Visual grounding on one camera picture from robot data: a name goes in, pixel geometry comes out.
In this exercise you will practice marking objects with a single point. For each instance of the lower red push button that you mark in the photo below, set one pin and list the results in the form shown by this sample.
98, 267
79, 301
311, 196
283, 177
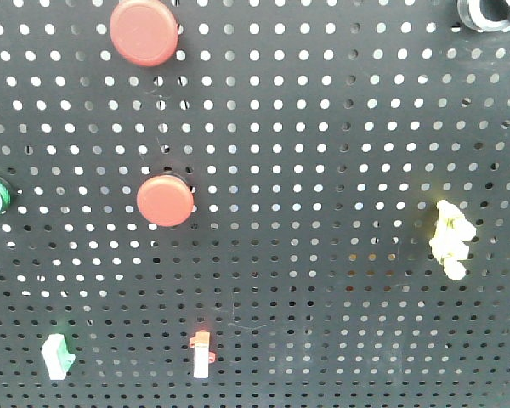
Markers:
165, 200

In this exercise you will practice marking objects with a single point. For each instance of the red white rocker switch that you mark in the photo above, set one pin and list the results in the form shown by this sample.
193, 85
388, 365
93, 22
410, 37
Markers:
203, 357

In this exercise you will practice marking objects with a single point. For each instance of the black silver rotary selector switch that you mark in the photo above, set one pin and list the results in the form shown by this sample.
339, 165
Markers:
485, 16

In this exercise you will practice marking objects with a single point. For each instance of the large upper red push button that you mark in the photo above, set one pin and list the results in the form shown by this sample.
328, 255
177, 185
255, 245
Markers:
144, 32

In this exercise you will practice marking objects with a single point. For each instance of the black perforated pegboard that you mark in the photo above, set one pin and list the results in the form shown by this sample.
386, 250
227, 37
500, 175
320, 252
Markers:
316, 138

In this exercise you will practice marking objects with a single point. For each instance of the green white rocker switch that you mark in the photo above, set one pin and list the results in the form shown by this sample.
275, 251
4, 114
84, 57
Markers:
57, 358

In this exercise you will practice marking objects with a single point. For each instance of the yellow white toggle switch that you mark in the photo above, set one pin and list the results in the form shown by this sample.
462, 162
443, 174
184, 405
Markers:
448, 244

